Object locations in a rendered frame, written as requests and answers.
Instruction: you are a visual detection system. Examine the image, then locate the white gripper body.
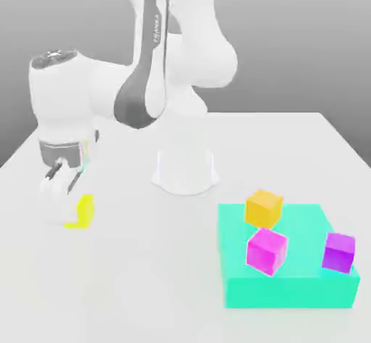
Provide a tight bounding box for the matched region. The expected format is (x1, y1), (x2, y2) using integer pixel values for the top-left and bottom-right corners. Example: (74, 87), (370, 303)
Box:
(38, 165), (83, 227)

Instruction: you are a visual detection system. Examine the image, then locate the small yellow cube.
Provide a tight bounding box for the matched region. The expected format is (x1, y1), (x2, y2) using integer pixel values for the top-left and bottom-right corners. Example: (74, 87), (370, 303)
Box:
(63, 194), (96, 230)

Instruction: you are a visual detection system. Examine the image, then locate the small orange cube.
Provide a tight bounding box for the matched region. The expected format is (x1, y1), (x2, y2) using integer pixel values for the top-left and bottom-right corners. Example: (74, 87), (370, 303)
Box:
(244, 189), (284, 230)

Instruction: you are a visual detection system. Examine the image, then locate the small magenta cube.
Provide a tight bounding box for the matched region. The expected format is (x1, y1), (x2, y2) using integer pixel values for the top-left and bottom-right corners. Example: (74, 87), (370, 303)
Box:
(246, 227), (289, 277)

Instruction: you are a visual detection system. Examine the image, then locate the small purple cube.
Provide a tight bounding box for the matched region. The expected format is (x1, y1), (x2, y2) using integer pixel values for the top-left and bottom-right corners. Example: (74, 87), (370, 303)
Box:
(321, 231), (357, 275)

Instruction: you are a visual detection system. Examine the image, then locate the large turquoise box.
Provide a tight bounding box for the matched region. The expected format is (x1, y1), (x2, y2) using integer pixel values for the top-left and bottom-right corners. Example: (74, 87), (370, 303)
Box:
(217, 202), (362, 310)

